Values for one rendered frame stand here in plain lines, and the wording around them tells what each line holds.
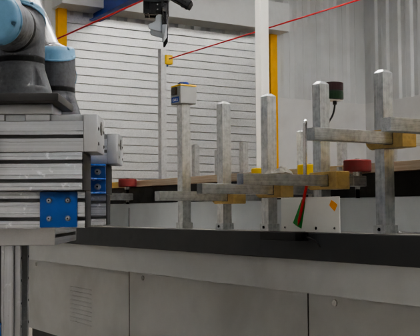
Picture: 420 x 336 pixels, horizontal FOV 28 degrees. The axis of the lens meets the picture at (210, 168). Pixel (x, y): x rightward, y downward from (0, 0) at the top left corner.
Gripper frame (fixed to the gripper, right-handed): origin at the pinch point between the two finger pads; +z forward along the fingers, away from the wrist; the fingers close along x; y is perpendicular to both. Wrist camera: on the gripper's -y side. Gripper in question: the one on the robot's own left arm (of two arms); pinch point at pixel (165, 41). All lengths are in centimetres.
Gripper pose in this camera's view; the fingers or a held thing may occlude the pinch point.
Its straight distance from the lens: 276.0
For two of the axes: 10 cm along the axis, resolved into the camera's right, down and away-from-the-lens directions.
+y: -10.0, 0.0, -0.1
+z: 0.0, 10.0, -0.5
